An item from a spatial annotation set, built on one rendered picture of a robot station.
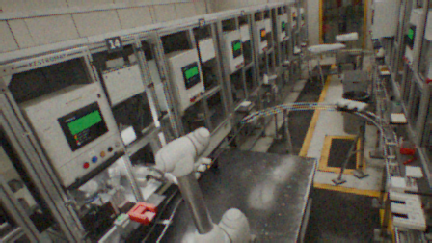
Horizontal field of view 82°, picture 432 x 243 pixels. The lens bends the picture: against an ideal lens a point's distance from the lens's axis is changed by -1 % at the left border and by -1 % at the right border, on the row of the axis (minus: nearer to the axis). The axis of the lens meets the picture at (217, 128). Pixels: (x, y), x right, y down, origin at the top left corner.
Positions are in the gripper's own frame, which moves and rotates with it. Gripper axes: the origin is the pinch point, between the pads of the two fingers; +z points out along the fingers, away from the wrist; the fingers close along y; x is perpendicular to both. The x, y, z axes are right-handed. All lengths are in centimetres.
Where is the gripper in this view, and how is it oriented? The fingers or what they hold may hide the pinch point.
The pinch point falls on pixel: (150, 173)
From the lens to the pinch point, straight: 210.4
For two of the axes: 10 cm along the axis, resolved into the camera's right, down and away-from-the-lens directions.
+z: -8.8, -0.5, 4.8
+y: -1.8, -8.9, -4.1
